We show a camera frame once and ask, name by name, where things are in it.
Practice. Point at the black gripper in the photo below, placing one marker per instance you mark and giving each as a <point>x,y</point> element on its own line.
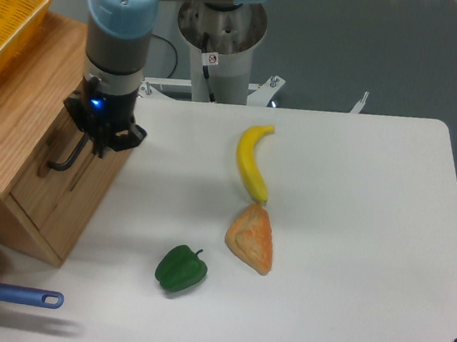
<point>107,118</point>

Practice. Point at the wooden top drawer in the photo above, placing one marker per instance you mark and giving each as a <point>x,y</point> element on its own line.
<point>55,207</point>

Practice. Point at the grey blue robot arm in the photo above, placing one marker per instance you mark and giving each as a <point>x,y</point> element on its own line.
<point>118,37</point>

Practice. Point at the wooden drawer cabinet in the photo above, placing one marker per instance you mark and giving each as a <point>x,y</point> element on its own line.
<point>32,92</point>

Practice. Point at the yellow banana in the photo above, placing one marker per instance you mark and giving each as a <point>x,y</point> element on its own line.
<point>246,161</point>

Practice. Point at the green bell pepper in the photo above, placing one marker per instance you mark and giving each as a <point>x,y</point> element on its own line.
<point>180,269</point>

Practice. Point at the triangular pastry bread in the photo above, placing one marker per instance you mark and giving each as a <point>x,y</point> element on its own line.
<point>249,238</point>

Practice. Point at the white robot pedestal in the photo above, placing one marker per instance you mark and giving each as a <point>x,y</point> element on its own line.
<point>221,41</point>

